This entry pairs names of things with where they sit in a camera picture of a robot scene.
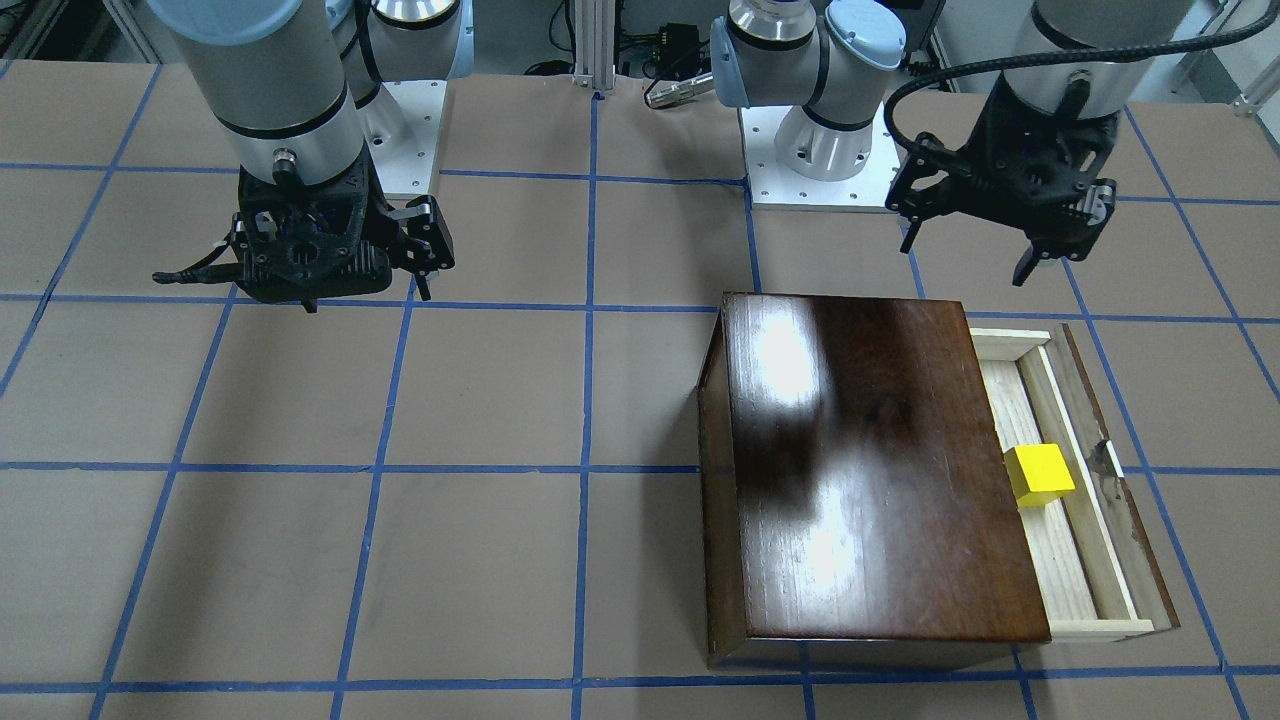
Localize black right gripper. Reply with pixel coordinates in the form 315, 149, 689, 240
365, 195, 456, 301

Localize yellow cube block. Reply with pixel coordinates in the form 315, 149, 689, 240
1004, 443, 1076, 509

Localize light wood drawer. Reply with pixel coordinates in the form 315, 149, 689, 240
972, 325, 1181, 642

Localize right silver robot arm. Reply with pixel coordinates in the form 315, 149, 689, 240
150, 1, 475, 313

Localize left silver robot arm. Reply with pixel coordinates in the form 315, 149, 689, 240
709, 1, 1239, 284

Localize dark wooden drawer cabinet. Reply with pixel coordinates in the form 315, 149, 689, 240
698, 292, 1051, 670

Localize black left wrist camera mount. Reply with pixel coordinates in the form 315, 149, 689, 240
970, 70, 1117, 231

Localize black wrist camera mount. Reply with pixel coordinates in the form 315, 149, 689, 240
152, 160, 396, 313
970, 70, 1117, 231

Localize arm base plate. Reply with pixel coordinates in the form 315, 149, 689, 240
357, 79, 448, 200
739, 104, 900, 214

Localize aluminium frame post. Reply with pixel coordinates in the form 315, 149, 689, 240
566, 0, 618, 97

